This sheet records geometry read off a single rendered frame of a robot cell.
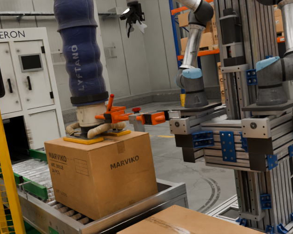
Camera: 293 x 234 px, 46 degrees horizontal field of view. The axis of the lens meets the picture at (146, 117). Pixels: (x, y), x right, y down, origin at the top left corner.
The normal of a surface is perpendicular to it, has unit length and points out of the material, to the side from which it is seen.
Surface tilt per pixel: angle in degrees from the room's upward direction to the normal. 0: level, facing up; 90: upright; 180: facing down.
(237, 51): 90
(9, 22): 90
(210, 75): 90
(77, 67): 73
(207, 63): 90
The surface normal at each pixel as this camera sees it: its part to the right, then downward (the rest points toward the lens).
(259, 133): -0.72, 0.20
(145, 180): 0.62, 0.01
